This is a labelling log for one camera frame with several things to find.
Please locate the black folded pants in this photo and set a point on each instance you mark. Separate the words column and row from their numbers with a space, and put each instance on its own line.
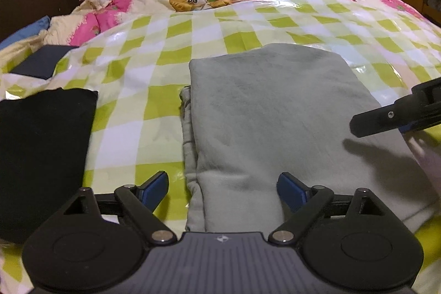
column 41, row 156

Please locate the grey pants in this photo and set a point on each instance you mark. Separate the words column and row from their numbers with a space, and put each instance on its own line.
column 258, row 108

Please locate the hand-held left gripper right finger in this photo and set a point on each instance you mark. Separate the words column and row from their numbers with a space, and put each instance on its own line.
column 291, row 191

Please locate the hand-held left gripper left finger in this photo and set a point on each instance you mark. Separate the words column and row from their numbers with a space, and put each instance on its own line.
column 155, row 189

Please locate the dark blue folded cloth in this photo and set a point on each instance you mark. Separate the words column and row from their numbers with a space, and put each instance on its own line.
column 43, row 61

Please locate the green checkered plastic sheet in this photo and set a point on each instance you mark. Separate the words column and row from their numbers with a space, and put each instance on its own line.
column 206, row 39

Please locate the blue pillow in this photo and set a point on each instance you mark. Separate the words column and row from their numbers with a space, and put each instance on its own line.
column 24, row 34

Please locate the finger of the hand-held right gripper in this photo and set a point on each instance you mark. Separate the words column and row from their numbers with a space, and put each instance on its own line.
column 379, row 118

